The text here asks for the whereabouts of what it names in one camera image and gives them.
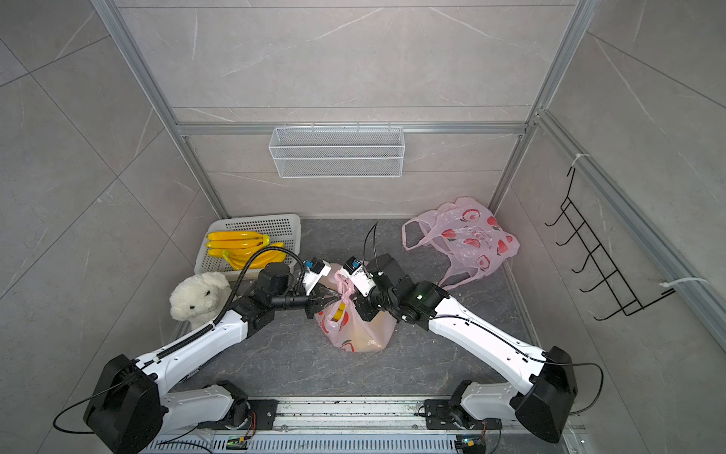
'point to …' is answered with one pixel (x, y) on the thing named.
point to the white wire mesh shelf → (337, 152)
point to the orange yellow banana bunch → (238, 246)
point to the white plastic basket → (281, 228)
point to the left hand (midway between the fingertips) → (342, 292)
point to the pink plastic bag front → (345, 324)
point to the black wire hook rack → (621, 294)
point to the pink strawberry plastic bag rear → (468, 233)
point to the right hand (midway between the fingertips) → (355, 296)
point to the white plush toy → (200, 299)
